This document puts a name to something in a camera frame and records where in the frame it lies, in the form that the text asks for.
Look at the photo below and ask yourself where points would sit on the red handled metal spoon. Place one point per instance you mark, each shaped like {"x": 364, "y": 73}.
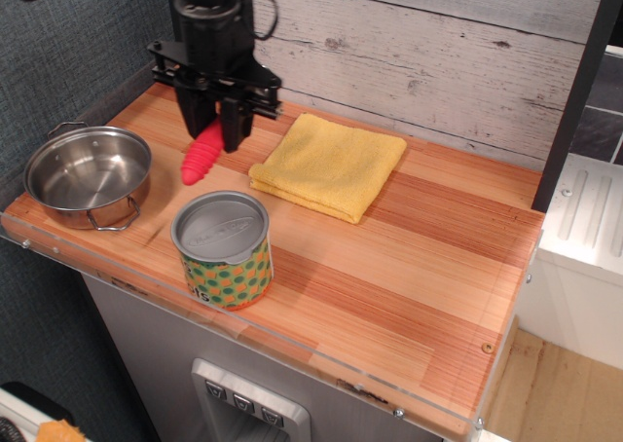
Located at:
{"x": 203, "y": 154}

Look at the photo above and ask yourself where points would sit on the white toy sink unit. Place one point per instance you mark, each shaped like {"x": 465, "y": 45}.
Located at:
{"x": 572, "y": 295}

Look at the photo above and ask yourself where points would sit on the orange black object corner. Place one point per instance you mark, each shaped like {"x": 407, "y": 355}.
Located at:
{"x": 29, "y": 415}

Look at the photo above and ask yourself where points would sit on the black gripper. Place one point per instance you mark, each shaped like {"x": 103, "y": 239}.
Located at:
{"x": 213, "y": 64}

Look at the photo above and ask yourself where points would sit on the dark right shelf post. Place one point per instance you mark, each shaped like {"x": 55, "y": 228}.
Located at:
{"x": 603, "y": 25}

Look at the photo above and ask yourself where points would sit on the silver dispenser panel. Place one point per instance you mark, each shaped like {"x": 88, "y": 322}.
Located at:
{"x": 248, "y": 403}

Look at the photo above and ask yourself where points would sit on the clear acrylic table edge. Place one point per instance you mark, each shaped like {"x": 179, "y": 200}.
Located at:
{"x": 448, "y": 424}

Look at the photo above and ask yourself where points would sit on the stainless steel pot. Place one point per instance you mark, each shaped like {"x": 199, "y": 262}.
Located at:
{"x": 90, "y": 178}

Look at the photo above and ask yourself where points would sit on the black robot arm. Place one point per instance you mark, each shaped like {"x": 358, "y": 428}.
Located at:
{"x": 213, "y": 70}

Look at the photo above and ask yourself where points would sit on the grey toy fridge cabinet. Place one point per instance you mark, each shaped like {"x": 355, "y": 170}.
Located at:
{"x": 161, "y": 351}

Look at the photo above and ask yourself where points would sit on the green orange patterned can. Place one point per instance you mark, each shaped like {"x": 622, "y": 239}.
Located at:
{"x": 223, "y": 241}

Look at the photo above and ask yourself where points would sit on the yellow folded cloth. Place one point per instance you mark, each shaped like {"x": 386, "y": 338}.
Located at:
{"x": 329, "y": 168}

